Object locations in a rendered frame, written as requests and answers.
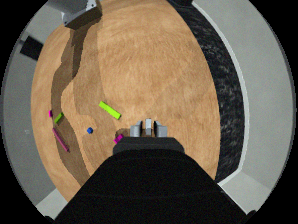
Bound pink rod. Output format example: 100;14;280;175
52;128;69;152

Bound lime green rod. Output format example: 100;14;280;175
99;101;122;119
54;113;64;124

